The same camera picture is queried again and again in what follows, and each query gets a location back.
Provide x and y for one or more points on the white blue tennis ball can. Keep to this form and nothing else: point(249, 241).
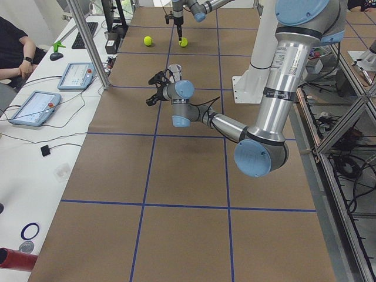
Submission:
point(175, 72)

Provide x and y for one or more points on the teach pendant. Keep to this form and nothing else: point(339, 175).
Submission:
point(77, 76)
point(37, 109)

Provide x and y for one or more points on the seated person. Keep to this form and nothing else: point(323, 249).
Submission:
point(19, 54)

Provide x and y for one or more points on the red cylinder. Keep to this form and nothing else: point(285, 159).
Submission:
point(17, 260)

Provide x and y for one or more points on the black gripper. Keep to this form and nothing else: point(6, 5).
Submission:
point(177, 14)
point(158, 93)

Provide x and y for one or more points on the clear plastic lid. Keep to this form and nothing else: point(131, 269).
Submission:
point(62, 172)

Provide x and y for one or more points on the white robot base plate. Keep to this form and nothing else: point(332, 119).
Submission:
point(245, 91)

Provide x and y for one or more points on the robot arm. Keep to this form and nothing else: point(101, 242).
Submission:
point(292, 29)
point(198, 10)

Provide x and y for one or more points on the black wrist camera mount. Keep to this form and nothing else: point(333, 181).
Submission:
point(162, 78)

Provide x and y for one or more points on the aluminium frame post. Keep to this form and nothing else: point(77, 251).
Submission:
point(89, 42)

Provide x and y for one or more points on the teach pendant far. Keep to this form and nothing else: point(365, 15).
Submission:
point(77, 76)

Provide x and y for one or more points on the black computer mouse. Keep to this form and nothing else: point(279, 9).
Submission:
point(55, 56)

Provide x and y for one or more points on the yellow tennis ball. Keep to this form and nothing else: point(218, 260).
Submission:
point(148, 41)
point(183, 42)

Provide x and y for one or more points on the small black square pad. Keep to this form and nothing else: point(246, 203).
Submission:
point(45, 150)

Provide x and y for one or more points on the teach pendant near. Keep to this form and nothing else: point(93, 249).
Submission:
point(37, 109)

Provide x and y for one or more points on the green plastic object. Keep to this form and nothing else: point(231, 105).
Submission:
point(57, 45)

